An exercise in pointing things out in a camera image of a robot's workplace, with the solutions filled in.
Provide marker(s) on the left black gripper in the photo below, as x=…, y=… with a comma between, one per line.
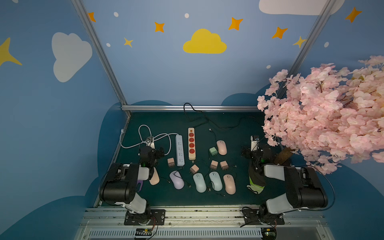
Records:
x=154, y=151

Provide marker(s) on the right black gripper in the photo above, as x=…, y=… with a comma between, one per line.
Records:
x=252, y=152

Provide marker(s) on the white power strip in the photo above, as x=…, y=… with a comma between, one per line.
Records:
x=180, y=151

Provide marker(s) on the purple wireless mouse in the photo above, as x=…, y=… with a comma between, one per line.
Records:
x=177, y=180

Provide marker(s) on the cream red power strip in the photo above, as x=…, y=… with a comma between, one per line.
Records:
x=191, y=144

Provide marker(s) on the green charger adapter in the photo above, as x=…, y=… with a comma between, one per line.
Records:
x=213, y=151

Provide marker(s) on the light green wireless mouse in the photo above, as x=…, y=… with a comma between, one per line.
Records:
x=200, y=182

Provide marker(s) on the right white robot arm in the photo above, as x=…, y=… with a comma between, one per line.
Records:
x=303, y=189

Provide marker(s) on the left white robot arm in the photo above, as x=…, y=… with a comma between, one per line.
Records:
x=119, y=186

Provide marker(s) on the black green work glove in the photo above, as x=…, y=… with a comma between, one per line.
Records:
x=257, y=180

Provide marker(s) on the purple pink garden fork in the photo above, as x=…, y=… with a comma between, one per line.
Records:
x=139, y=185

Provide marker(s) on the pink cherry blossom tree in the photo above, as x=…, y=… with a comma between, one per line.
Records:
x=329, y=116

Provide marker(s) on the beige pink wireless mouse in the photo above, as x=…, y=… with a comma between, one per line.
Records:
x=155, y=178

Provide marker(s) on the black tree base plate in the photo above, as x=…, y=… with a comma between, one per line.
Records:
x=284, y=157

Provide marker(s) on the aluminium frame rail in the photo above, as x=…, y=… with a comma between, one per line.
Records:
x=181, y=108

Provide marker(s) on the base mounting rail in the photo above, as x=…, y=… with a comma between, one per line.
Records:
x=218, y=222

